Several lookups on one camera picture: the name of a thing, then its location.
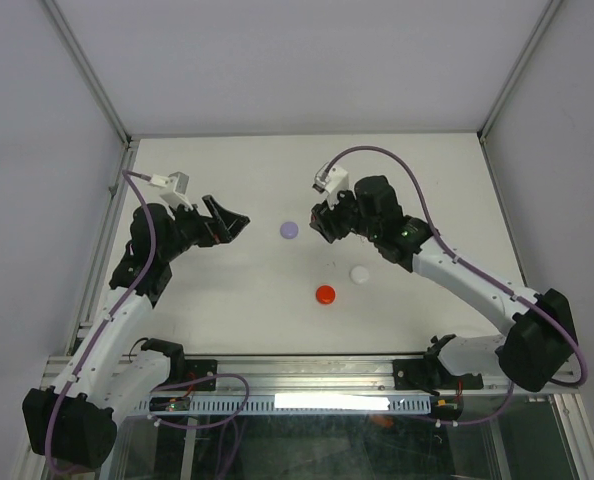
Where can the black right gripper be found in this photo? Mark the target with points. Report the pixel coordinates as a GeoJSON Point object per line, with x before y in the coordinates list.
{"type": "Point", "coordinates": [325, 218]}

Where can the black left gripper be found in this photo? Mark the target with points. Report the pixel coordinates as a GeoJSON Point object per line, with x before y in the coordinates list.
{"type": "Point", "coordinates": [232, 221]}

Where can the white slotted cable duct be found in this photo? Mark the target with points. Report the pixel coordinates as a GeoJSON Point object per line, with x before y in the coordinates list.
{"type": "Point", "coordinates": [287, 404]}

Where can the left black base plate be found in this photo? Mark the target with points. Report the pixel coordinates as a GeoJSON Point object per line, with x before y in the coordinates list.
{"type": "Point", "coordinates": [199, 375]}

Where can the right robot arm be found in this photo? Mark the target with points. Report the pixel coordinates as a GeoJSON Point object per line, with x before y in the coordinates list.
{"type": "Point", "coordinates": [535, 331]}

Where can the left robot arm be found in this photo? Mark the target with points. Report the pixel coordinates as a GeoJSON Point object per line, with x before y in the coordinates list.
{"type": "Point", "coordinates": [76, 418]}

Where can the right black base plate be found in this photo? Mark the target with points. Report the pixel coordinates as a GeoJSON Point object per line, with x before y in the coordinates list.
{"type": "Point", "coordinates": [431, 377]}

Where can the purple earbud case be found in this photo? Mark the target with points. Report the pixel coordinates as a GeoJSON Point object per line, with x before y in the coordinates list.
{"type": "Point", "coordinates": [289, 230]}

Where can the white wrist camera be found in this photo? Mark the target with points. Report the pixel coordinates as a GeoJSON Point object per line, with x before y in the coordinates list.
{"type": "Point", "coordinates": [330, 181]}
{"type": "Point", "coordinates": [172, 189]}

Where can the orange earbud case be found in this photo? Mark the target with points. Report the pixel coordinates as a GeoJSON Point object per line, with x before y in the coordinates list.
{"type": "Point", "coordinates": [325, 294]}

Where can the aluminium mounting rail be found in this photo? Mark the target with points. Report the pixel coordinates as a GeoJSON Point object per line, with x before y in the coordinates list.
{"type": "Point", "coordinates": [357, 374]}

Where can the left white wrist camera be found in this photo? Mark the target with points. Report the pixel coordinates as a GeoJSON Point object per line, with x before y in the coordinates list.
{"type": "Point", "coordinates": [172, 189]}

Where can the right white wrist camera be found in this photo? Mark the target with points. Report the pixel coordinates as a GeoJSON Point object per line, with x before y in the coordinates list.
{"type": "Point", "coordinates": [330, 181]}

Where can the white earbud case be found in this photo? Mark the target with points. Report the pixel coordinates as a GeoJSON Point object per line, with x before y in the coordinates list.
{"type": "Point", "coordinates": [359, 274]}

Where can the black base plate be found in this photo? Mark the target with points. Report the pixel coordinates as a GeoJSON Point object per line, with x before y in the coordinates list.
{"type": "Point", "coordinates": [199, 375]}
{"type": "Point", "coordinates": [431, 377]}

